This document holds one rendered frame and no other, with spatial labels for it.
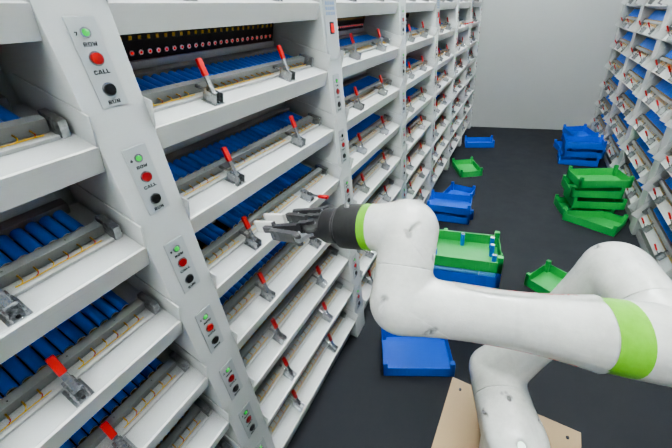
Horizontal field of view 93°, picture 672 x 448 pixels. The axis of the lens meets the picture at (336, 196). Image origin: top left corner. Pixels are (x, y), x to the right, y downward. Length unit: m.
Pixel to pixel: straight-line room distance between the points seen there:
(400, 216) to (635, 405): 1.43
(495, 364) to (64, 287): 0.91
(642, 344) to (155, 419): 0.88
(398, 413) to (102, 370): 1.11
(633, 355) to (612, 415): 1.11
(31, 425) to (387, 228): 0.63
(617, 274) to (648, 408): 1.10
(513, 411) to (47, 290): 0.92
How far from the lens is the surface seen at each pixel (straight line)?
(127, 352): 0.77
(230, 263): 0.85
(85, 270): 0.66
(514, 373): 0.98
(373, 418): 1.54
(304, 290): 1.24
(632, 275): 0.78
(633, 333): 0.66
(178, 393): 0.90
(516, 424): 0.93
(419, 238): 0.55
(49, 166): 0.59
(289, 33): 1.15
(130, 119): 0.63
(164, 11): 0.69
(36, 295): 0.66
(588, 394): 1.78
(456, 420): 1.19
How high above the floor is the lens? 1.37
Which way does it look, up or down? 28 degrees down
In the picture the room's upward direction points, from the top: 7 degrees counter-clockwise
